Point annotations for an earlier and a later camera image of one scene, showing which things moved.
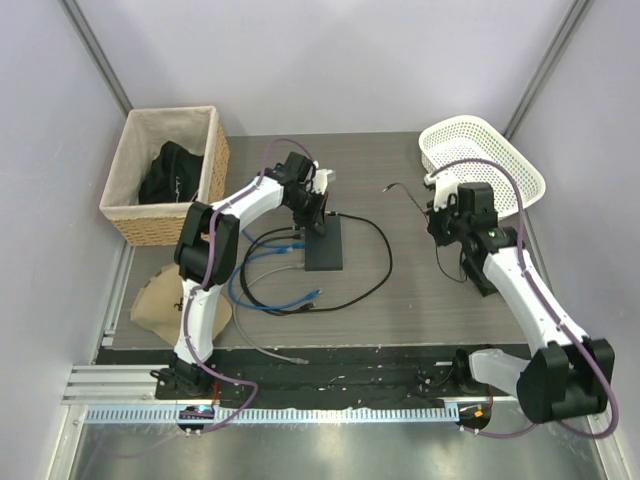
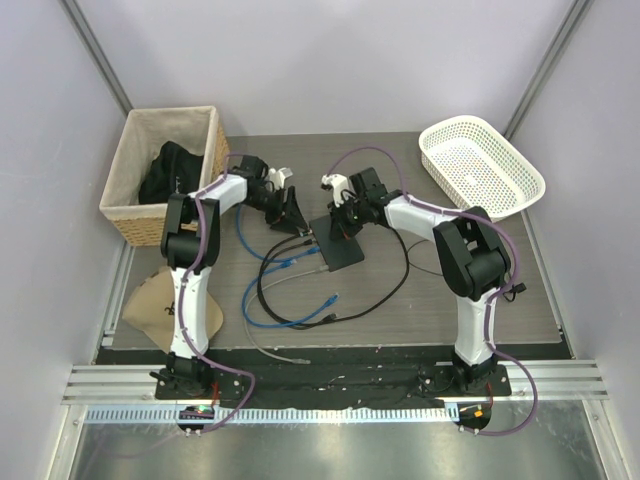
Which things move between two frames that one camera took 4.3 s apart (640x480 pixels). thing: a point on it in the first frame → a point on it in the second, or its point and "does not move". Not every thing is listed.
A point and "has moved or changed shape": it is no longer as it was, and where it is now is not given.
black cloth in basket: x=174 y=176 does not move
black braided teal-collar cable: x=339 y=306 → x=336 y=320
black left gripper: x=315 y=219 → x=292 y=218
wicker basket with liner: x=197 y=128 does not move
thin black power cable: x=436 y=245 has moved or changed shape
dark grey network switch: x=324 y=252 has moved or changed shape
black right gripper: x=434 y=219 → x=339 y=229
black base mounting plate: x=325 y=381 does not move
